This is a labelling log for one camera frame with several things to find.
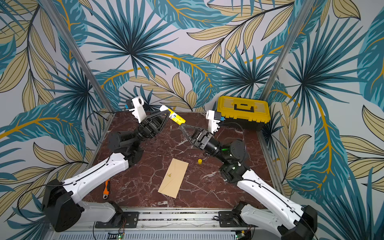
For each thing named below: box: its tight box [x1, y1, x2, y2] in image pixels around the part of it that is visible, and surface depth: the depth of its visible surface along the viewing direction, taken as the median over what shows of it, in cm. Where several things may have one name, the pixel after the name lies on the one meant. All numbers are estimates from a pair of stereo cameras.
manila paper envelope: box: [157, 158, 189, 199], surface depth 89 cm
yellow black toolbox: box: [216, 96, 271, 131], surface depth 102 cm
